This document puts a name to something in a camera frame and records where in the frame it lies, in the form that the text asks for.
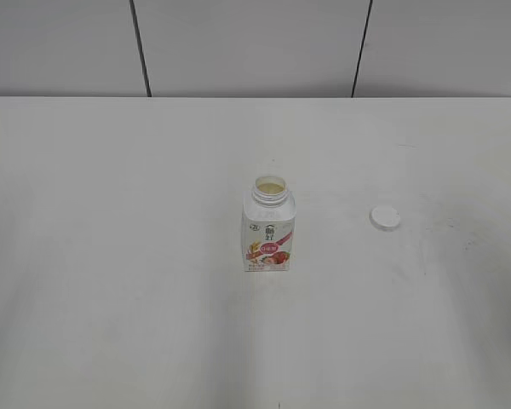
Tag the white strawberry drink bottle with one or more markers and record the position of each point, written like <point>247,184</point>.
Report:
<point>268,225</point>

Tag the white screw cap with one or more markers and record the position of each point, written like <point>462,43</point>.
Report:
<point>385,218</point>

